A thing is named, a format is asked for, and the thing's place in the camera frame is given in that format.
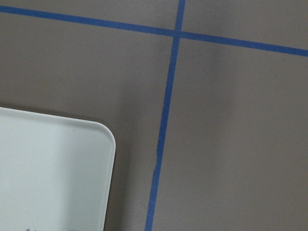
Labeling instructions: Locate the white rectangular tray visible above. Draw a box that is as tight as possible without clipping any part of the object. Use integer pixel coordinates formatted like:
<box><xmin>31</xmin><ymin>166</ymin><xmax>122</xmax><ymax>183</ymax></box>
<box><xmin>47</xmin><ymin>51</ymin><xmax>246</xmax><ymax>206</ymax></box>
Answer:
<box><xmin>0</xmin><ymin>108</ymin><xmax>116</xmax><ymax>231</ymax></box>

